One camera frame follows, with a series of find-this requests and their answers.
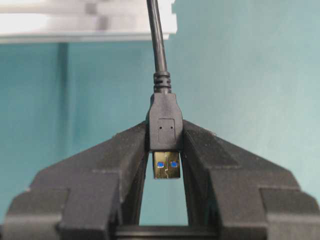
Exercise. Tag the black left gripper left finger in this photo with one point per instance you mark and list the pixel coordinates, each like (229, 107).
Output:
(81, 197)

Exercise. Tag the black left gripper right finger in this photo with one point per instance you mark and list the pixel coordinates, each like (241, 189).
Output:
(242, 195)

